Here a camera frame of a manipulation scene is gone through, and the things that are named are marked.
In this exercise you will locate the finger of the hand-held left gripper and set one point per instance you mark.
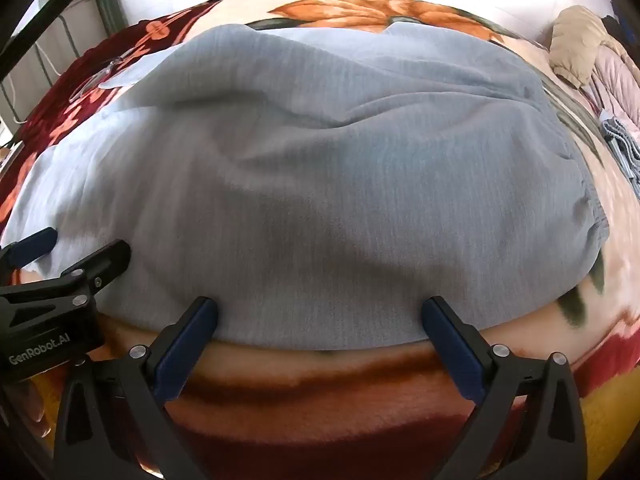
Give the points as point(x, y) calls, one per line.
point(107, 260)
point(37, 242)

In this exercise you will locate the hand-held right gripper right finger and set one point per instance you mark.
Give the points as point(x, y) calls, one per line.
point(450, 350)

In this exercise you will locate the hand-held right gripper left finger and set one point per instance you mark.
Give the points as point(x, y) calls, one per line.
point(185, 350)

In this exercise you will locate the grey pants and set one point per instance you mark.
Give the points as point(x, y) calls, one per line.
point(325, 185)

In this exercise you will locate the floral fleece blanket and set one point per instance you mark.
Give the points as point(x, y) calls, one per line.
point(310, 390)

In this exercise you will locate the yellow fuzzy blanket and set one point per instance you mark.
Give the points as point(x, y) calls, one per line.
point(615, 410)

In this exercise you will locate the small grey knitted cloth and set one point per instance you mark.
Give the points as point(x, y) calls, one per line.
point(622, 140)

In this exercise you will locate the pink padded jacket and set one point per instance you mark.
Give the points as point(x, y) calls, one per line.
point(615, 80)

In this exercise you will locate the beige padded jacket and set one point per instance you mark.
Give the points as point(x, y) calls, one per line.
point(575, 40)

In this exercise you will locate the green metal bed frame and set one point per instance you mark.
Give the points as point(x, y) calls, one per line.
point(112, 0)

